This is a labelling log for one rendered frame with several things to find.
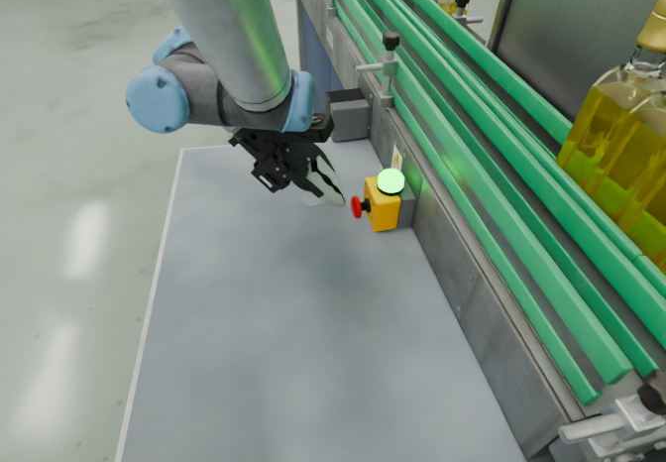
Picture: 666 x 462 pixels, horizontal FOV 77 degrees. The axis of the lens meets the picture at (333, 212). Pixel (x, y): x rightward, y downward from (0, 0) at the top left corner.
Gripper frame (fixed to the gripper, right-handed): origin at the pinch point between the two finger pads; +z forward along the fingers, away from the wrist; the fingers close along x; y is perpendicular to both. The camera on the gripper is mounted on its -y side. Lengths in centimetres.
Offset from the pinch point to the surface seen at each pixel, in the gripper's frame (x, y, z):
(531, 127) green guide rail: -13.7, -27.1, 11.6
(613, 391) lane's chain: 26.0, -30.1, 19.8
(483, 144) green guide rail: -7.1, -21.9, 6.8
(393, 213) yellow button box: -0.1, -5.6, 7.2
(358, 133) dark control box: -24.6, 5.1, 0.1
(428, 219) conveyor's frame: 2.4, -11.6, 9.2
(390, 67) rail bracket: -18.9, -12.7, -8.4
